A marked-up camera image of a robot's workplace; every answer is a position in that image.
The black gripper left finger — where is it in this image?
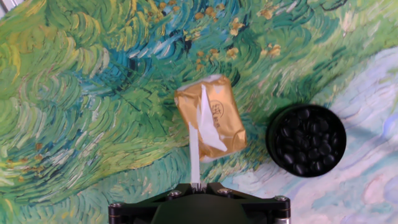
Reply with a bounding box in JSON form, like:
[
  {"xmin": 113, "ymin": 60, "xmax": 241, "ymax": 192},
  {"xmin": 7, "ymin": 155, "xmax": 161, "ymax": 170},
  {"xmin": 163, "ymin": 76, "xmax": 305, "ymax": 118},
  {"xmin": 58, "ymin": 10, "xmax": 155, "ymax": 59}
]
[{"xmin": 108, "ymin": 182, "xmax": 200, "ymax": 224}]

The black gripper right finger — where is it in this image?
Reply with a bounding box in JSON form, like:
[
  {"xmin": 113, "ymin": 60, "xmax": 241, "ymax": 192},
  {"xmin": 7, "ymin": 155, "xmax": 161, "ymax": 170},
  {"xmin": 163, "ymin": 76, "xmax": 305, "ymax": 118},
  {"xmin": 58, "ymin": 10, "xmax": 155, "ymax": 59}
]
[{"xmin": 201, "ymin": 182, "xmax": 292, "ymax": 224}]

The white paper napkin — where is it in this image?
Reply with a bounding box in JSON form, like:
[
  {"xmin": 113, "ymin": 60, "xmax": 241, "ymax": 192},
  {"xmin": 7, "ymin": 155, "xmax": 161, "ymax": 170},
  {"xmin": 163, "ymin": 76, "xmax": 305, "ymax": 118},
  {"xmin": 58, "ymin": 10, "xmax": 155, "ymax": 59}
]
[{"xmin": 188, "ymin": 83, "xmax": 228, "ymax": 185}]

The black round container of stones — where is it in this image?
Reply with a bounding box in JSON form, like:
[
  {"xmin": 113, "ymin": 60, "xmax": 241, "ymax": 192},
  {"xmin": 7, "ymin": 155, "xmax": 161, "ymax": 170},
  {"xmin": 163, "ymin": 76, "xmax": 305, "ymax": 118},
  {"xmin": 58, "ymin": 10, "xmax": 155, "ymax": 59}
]
[{"xmin": 266, "ymin": 104, "xmax": 348, "ymax": 178}]

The gold tissue pack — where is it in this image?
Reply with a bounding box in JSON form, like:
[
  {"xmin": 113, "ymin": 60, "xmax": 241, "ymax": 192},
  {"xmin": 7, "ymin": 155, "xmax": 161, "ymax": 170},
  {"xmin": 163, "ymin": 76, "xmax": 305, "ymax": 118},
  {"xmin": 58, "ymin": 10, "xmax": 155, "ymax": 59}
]
[{"xmin": 174, "ymin": 73, "xmax": 248, "ymax": 163}]

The painted landscape print tablecloth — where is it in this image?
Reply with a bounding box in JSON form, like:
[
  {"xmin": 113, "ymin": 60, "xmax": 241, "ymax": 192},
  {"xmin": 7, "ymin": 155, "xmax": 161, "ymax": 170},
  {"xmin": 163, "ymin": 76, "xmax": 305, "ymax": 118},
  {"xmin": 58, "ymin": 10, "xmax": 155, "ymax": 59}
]
[{"xmin": 0, "ymin": 0, "xmax": 398, "ymax": 224}]

